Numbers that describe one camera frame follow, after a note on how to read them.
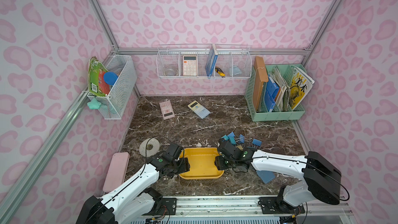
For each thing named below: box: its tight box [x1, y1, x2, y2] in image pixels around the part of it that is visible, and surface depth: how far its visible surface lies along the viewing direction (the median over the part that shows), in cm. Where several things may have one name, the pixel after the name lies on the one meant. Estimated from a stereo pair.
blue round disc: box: [103, 71, 119, 87], surface depth 77 cm
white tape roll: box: [138, 137, 161, 158], surface depth 95 cm
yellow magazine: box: [289, 65, 316, 111], surface depth 100 cm
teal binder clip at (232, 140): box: [228, 136, 237, 145], surface depth 95 cm
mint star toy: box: [86, 96, 102, 110], surface depth 64 cm
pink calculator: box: [159, 99, 175, 121], surface depth 112 cm
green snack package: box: [88, 56, 110, 97], surface depth 72 cm
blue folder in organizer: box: [264, 74, 280, 113], surface depth 99 cm
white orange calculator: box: [182, 55, 197, 77], surface depth 96 cm
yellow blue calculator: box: [187, 100, 211, 120], surface depth 112 cm
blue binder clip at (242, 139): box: [238, 133, 246, 144], surface depth 95 cm
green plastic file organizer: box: [244, 63, 315, 122], surface depth 102 cm
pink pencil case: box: [102, 151, 131, 193], surface depth 87 cm
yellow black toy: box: [215, 66, 226, 78], surface depth 94 cm
